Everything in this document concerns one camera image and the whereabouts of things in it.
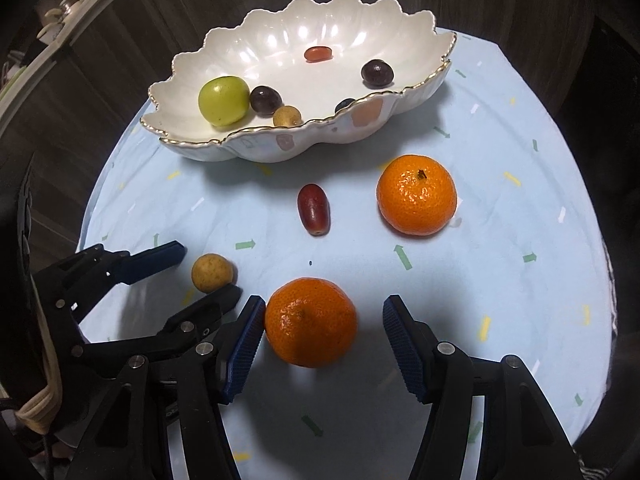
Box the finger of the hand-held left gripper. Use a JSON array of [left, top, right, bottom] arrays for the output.
[[70, 285, 242, 377], [32, 241, 187, 321]]

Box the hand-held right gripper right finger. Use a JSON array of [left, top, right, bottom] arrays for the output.
[[382, 295, 573, 480]]

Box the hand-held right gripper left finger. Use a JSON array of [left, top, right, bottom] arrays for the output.
[[70, 295, 267, 480]]

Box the brown longan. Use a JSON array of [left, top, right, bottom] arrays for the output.
[[273, 105, 303, 128], [192, 253, 234, 293]]

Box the orange mandarin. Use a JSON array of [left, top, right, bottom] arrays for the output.
[[264, 277, 358, 368], [376, 154, 458, 237]]

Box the green apple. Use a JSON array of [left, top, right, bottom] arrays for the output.
[[198, 76, 251, 127]]

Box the dark purple grape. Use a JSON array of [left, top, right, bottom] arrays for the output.
[[250, 86, 282, 116], [361, 59, 394, 86]]

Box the white scalloped ceramic bowl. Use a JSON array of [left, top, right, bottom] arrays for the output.
[[147, 0, 458, 162]]

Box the light blue patterned tablecloth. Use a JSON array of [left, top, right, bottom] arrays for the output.
[[77, 25, 621, 480]]

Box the red oblong grape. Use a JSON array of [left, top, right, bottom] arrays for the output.
[[297, 184, 329, 236]]

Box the grey countertop edge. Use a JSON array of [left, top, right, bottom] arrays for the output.
[[0, 0, 163, 121]]

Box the white teacup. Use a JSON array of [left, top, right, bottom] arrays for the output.
[[46, 6, 77, 27]]

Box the beige strap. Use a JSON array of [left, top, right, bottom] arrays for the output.
[[15, 327, 68, 433]]

